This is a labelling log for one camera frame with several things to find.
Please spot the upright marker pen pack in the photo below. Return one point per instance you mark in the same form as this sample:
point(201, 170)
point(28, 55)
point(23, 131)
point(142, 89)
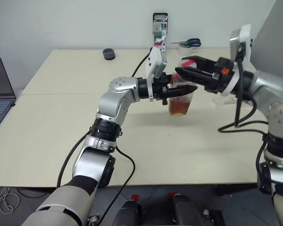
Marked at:
point(160, 33)

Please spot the red tag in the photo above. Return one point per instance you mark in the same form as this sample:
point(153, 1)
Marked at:
point(135, 197)
point(172, 195)

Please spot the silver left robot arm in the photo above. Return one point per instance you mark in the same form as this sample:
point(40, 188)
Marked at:
point(118, 101)

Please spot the clear tape roll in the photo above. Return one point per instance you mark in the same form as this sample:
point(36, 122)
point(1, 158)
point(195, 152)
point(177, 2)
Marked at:
point(186, 50)

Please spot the dark rounded shape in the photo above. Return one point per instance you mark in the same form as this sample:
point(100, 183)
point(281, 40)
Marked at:
point(128, 214)
point(186, 209)

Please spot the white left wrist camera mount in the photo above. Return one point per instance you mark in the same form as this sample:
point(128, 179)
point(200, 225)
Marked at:
point(155, 61)

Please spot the black round cap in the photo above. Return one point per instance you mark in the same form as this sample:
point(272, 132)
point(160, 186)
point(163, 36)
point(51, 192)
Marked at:
point(109, 54)

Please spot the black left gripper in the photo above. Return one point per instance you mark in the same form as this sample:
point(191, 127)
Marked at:
point(161, 88)

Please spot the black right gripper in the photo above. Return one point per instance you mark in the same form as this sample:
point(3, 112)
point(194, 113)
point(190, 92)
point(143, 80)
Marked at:
point(220, 77)

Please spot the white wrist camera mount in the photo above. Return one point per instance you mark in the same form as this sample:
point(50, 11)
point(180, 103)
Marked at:
point(155, 61)
point(244, 37)

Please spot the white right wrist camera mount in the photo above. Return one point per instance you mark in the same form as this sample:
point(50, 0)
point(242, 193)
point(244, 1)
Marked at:
point(244, 37)

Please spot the dark grey laptop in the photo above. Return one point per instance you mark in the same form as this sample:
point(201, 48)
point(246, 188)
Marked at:
point(0, 77)

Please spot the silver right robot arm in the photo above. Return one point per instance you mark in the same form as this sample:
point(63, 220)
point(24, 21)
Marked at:
point(273, 89)

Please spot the grey panel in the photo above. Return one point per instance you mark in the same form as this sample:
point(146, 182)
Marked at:
point(273, 35)

